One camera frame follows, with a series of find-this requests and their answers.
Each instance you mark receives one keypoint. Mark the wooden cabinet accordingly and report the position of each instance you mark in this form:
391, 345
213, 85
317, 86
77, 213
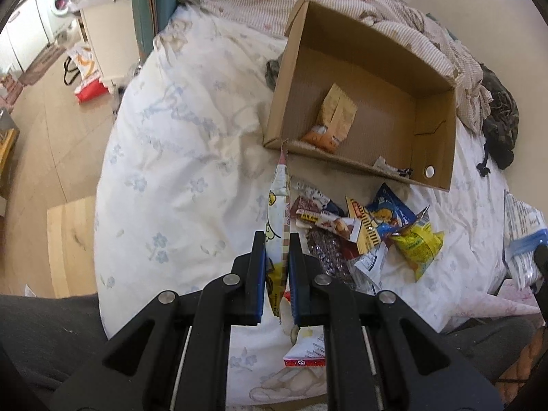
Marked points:
7, 150

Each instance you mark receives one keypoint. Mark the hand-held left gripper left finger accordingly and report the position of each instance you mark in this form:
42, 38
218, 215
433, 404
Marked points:
259, 282

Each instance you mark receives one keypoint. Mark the orange white shopping bag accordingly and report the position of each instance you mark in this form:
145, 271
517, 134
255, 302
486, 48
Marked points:
87, 77

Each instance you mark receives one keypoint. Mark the dark camouflage cloth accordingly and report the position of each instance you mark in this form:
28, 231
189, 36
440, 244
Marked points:
501, 111

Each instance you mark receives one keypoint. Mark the dark red patterned snack packet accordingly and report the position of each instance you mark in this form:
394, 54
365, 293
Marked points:
325, 252

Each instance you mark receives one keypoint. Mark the patterned rug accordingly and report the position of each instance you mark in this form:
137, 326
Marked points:
40, 62

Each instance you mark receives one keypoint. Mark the cardboard box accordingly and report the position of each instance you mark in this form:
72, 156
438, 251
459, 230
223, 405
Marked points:
385, 107

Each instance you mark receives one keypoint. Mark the brown white chocolate pastry packet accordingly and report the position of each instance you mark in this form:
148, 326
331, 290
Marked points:
338, 226

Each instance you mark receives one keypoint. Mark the pink floral cloth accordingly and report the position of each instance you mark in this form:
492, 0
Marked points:
509, 304

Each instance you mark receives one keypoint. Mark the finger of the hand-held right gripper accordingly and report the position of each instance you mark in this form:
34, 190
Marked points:
541, 261

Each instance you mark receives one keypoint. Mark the blue white plastic bag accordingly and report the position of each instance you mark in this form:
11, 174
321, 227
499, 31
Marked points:
522, 231

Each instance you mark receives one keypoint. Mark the white kitchen cabinet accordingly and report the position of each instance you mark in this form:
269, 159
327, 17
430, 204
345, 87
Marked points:
21, 34

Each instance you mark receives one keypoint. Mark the teal headboard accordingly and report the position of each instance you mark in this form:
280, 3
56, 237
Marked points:
143, 8

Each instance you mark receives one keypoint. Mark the dark grey cloth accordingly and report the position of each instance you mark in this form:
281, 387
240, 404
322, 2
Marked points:
272, 75

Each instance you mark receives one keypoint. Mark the person's dark grey trousers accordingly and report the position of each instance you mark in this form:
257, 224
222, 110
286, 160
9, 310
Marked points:
43, 329

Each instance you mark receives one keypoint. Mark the white yellow cartoon snack packet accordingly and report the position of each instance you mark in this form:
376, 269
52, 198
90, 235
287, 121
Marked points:
278, 222

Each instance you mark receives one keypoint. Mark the white floral duvet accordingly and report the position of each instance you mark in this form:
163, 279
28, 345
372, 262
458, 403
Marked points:
180, 158

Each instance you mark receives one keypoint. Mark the yellow black striped snack packet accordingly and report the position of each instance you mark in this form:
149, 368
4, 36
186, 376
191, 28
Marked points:
364, 227

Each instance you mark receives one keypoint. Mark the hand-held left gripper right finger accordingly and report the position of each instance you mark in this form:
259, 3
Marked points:
295, 282

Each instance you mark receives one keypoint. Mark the small white black packet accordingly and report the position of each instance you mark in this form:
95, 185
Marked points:
385, 166

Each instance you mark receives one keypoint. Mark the orange beige snack packet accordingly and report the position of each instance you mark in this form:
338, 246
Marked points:
336, 115

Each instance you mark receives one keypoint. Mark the silver white snack packet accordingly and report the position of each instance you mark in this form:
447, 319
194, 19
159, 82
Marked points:
370, 265

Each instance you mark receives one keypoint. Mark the white red-edged snack packet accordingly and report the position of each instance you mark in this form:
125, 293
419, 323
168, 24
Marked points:
308, 349

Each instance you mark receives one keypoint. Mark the yellow green snack packet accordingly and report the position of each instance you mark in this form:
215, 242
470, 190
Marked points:
417, 244

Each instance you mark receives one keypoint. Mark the blue cartoon snack packet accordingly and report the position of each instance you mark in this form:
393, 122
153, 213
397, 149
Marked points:
391, 209

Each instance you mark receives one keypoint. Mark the navy pink snack packet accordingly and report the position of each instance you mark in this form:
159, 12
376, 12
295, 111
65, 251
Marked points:
310, 190

